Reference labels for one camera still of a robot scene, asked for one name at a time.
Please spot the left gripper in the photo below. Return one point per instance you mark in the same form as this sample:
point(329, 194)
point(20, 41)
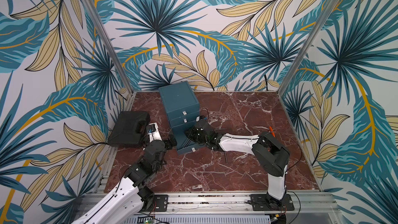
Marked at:
point(169, 145)

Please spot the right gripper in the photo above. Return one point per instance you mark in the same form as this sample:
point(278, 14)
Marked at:
point(193, 134)

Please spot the teal bottom drawer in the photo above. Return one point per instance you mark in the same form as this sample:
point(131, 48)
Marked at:
point(184, 145)

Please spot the teal drawer cabinet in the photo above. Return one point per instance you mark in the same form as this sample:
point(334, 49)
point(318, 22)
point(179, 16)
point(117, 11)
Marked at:
point(180, 103)

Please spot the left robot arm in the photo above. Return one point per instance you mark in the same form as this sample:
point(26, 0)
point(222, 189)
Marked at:
point(131, 195)

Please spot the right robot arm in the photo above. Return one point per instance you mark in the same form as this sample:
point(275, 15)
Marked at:
point(271, 154)

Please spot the black plastic case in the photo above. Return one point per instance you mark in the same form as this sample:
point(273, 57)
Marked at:
point(129, 129)

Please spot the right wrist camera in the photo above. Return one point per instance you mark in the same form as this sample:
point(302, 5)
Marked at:
point(201, 118)

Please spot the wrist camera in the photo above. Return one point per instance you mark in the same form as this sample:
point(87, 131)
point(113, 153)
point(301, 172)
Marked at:
point(201, 118)
point(153, 132)

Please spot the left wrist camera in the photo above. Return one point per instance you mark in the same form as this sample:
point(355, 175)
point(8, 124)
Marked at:
point(153, 132)

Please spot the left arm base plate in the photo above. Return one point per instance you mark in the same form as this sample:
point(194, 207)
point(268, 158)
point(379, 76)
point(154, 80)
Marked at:
point(159, 203)

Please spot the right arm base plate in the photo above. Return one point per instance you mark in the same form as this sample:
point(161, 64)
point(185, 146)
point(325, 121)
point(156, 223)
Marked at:
point(264, 202)

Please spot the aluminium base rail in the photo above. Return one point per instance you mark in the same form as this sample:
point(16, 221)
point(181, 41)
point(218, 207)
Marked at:
point(231, 207)

